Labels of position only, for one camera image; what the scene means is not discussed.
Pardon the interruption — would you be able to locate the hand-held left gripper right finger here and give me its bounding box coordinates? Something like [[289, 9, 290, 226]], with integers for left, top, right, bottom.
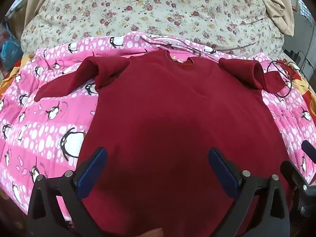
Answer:
[[208, 147, 291, 237]]

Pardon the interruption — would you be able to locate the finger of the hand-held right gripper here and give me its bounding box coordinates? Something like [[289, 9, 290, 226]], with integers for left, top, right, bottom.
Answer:
[[302, 140, 316, 165], [281, 160, 310, 192]]

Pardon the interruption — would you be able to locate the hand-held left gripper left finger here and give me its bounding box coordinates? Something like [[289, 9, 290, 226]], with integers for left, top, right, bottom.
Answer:
[[27, 147, 109, 237]]

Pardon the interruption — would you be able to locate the dark red sweater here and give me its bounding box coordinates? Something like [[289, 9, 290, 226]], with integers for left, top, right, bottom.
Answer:
[[34, 49, 293, 237]]

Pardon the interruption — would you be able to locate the person's left hand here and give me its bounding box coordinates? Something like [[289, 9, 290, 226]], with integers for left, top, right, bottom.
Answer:
[[143, 228, 164, 237]]

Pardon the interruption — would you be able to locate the red yellow printed sheet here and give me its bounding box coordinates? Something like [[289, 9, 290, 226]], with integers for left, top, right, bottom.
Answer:
[[0, 54, 316, 129]]

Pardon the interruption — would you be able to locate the pink penguin print blanket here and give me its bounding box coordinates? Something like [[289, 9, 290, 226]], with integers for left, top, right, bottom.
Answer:
[[0, 33, 316, 228]]

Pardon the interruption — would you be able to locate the glass block window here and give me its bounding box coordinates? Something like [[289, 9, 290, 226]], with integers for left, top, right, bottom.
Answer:
[[296, 0, 312, 19]]

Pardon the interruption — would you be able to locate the blue plastic bag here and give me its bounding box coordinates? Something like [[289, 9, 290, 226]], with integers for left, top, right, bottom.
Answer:
[[0, 27, 23, 60]]

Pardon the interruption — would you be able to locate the beige cloth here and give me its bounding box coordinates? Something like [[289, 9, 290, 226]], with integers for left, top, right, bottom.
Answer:
[[247, 0, 296, 36]]

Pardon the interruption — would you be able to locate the floral print quilt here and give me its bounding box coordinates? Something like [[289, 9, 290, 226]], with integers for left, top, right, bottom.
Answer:
[[20, 0, 285, 58]]

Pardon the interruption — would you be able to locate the black cable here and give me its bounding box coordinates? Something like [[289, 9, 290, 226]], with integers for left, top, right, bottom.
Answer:
[[268, 51, 316, 98]]

